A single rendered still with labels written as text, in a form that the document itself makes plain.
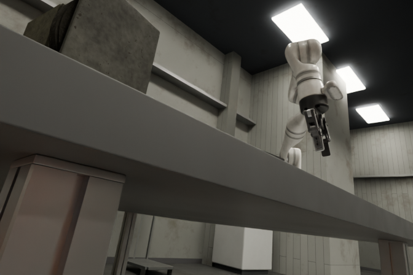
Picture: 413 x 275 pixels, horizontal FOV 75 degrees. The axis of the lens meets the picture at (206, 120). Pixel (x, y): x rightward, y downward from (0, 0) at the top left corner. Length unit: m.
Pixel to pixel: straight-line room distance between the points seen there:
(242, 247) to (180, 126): 4.72
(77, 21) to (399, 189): 9.75
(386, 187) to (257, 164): 10.34
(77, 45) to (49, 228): 2.52
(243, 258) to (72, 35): 3.95
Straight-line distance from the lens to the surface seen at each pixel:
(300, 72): 0.84
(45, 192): 0.19
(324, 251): 5.54
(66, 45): 2.61
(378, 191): 10.58
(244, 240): 4.87
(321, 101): 0.79
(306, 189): 0.31
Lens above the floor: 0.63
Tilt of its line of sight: 21 degrees up
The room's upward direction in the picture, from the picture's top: 7 degrees clockwise
